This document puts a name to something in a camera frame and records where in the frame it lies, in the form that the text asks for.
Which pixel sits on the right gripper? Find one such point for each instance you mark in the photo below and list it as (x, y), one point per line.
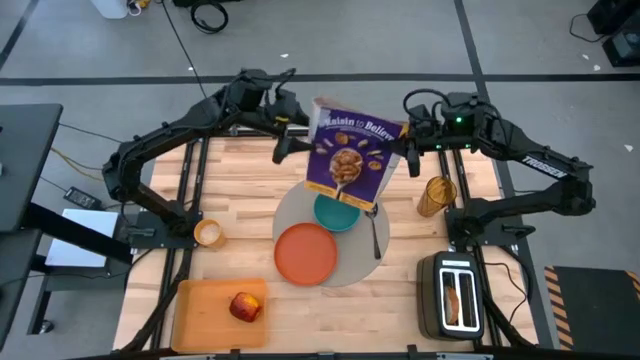
(424, 127)

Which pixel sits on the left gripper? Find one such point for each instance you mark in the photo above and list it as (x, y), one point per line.
(289, 112)

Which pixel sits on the purple cereal box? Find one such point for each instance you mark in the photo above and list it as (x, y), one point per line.
(350, 145)

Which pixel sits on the metal spoon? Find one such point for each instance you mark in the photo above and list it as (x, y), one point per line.
(375, 235)

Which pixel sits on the orange plate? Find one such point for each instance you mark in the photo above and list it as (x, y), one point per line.
(306, 255)

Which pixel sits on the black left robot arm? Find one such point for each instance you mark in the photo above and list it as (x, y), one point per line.
(160, 135)

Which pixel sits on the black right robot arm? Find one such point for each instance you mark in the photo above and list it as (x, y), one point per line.
(540, 165)

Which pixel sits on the amber textured tumbler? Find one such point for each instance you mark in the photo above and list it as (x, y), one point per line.
(436, 197)

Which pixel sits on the teal bowl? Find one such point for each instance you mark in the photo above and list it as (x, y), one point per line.
(332, 217)

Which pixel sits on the small orange cup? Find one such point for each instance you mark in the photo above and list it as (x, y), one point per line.
(210, 233)

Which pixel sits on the grey round placemat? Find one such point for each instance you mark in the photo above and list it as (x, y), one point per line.
(357, 270)

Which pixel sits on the black two-slot toaster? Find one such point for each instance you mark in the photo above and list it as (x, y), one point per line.
(427, 300)

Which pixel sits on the brown bread slice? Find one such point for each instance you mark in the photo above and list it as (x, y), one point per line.
(451, 305)

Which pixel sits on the red yellow apple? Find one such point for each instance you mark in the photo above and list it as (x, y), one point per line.
(245, 306)

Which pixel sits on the black power adapter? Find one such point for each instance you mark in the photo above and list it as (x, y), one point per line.
(82, 198)

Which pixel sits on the white container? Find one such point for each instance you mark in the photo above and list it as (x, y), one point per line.
(110, 7)

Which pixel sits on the white paper sheet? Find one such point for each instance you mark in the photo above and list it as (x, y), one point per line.
(80, 240)

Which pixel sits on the black yellow hazard mat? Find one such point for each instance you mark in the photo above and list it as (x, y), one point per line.
(595, 305)

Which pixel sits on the black equipment case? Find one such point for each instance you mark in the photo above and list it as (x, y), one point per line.
(615, 12)
(625, 47)

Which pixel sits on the black desk top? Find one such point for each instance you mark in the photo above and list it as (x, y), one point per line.
(25, 160)

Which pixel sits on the black aluminium table frame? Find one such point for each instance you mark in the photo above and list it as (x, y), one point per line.
(200, 165)

